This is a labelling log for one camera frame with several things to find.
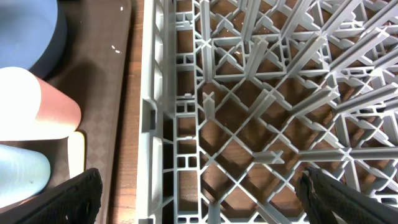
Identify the pink plastic cup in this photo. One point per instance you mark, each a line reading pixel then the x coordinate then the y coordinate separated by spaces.
pixel 32 109

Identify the dark blue plate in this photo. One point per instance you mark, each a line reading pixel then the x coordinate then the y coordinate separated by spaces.
pixel 33 35

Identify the grey dishwasher rack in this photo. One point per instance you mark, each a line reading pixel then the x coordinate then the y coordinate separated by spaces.
pixel 239 97

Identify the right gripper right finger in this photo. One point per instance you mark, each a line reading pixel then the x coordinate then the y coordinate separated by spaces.
pixel 325 200

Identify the dark brown serving tray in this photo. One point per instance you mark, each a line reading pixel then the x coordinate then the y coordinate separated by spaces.
pixel 90 71

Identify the light blue plastic cup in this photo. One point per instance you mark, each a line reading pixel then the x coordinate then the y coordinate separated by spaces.
pixel 24 173

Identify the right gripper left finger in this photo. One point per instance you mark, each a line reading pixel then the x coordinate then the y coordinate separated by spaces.
pixel 77 200

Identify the cream plastic spoon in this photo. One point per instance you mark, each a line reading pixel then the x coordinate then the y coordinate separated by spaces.
pixel 76 153

